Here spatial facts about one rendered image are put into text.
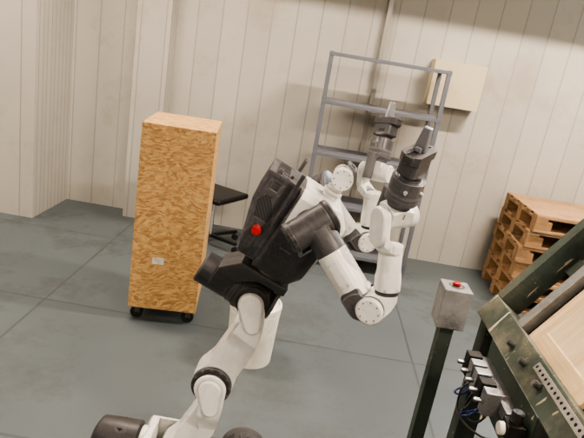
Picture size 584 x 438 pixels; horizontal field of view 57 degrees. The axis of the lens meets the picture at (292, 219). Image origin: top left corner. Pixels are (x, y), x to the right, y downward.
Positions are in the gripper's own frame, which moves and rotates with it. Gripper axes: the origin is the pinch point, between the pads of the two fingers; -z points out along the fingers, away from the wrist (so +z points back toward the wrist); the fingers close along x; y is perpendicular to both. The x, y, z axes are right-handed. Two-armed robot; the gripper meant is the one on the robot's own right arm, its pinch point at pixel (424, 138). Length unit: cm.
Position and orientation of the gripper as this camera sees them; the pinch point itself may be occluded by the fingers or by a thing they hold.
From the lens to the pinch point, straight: 136.6
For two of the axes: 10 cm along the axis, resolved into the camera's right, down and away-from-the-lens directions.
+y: 7.5, 4.9, -4.4
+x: 6.2, -3.1, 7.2
